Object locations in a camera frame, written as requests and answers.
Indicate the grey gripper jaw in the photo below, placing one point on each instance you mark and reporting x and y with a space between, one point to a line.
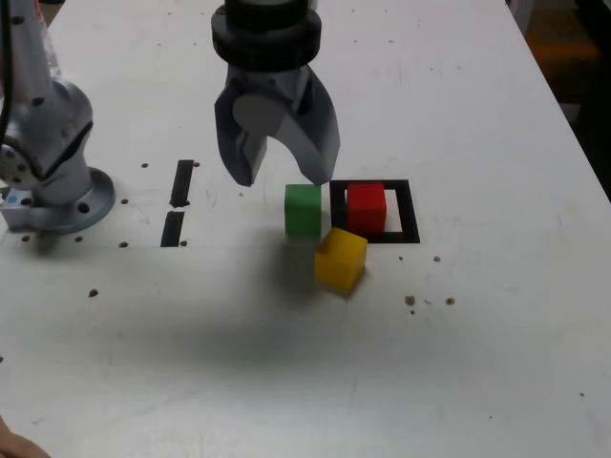
310 143
234 152

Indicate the black tape strip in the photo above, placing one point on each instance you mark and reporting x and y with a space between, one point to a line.
183 181

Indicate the black tape square outline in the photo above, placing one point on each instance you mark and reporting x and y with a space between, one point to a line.
410 214

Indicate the person's hand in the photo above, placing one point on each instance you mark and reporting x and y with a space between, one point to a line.
16 443

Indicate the yellow cube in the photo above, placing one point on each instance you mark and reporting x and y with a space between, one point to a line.
340 260

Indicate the red cube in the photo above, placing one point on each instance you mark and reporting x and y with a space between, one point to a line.
366 210

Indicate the green cube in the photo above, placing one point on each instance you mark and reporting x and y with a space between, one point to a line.
302 214

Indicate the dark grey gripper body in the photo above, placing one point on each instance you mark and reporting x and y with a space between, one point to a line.
267 80

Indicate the clear plastic water bottle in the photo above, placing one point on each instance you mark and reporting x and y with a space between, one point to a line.
53 62

